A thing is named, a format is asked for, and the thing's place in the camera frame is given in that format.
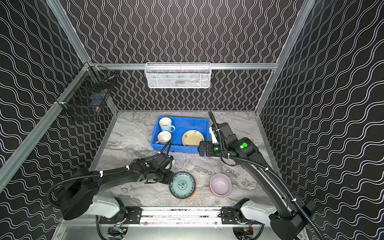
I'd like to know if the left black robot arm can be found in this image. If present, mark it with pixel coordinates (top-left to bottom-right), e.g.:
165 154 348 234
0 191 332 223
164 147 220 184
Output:
46 141 174 221

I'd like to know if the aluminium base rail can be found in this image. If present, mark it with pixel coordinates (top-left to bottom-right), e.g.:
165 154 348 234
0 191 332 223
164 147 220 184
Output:
59 205 304 228

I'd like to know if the white wire mesh basket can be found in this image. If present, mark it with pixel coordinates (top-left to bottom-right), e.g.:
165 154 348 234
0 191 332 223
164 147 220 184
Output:
145 62 212 89

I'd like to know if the light blue mug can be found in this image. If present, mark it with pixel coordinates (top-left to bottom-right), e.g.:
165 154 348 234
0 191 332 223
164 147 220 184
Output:
159 117 176 133

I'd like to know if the yellow floral plate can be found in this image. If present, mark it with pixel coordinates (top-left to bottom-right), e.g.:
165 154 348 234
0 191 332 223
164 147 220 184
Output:
182 130 205 147

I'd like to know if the purple cream mug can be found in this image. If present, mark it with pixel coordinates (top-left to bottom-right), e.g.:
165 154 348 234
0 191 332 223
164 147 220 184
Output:
155 131 172 145

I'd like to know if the black wire basket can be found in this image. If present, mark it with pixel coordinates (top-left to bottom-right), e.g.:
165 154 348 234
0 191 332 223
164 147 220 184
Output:
58 62 118 122

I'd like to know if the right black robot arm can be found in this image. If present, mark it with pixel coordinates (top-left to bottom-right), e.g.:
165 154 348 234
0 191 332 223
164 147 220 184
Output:
198 111 325 240

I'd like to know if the green patterned plate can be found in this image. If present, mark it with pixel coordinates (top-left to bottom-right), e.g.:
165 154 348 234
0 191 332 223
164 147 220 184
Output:
169 172 196 200

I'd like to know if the lavender bowl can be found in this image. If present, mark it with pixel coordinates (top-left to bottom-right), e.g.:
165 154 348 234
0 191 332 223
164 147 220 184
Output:
210 174 232 198

